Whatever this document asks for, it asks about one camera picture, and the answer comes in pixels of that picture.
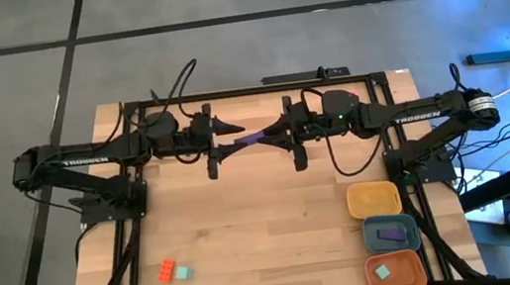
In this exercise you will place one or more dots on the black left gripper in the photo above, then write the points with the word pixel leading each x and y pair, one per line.
pixel 214 168

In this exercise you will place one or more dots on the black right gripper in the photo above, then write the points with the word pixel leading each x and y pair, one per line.
pixel 300 158

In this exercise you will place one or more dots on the purple rectangular block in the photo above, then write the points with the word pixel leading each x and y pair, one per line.
pixel 250 138
pixel 392 234

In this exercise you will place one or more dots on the mint green cube block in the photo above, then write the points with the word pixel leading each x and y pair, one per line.
pixel 184 272
pixel 382 272

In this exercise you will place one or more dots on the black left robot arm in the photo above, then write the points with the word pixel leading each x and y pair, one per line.
pixel 87 161

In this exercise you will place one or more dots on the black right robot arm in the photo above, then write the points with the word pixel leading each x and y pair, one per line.
pixel 411 115

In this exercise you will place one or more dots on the black flat bar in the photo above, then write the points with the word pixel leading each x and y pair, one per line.
pixel 296 77

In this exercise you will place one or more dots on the yellow plastic bin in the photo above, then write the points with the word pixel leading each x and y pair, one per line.
pixel 373 200

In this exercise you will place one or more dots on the blue-grey plastic bin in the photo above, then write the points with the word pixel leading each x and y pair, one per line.
pixel 414 240

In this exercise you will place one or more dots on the orange plastic bin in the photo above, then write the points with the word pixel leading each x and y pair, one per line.
pixel 404 281

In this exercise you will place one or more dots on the black metal crossbar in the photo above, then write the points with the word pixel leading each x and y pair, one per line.
pixel 505 182

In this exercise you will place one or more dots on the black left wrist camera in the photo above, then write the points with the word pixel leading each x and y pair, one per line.
pixel 194 131

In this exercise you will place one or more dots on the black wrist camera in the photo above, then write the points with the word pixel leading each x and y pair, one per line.
pixel 194 131
pixel 313 113

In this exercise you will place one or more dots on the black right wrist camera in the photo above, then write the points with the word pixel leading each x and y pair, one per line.
pixel 313 113

